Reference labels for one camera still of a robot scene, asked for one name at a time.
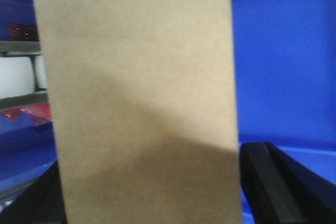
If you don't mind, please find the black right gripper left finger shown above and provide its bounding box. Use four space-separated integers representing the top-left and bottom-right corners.
1 162 66 223

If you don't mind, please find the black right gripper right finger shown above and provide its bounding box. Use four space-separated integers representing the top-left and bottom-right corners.
239 142 335 223

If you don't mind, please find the brown cardboard box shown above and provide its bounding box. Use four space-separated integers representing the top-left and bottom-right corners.
34 0 242 223

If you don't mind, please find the blue plastic shelf bin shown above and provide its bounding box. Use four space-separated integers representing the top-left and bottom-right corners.
1 0 335 223

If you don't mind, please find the red packaged item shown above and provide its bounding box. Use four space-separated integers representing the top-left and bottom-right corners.
9 23 39 41

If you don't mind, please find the grey metal shelf rail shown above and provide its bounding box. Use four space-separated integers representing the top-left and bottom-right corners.
1 41 41 57

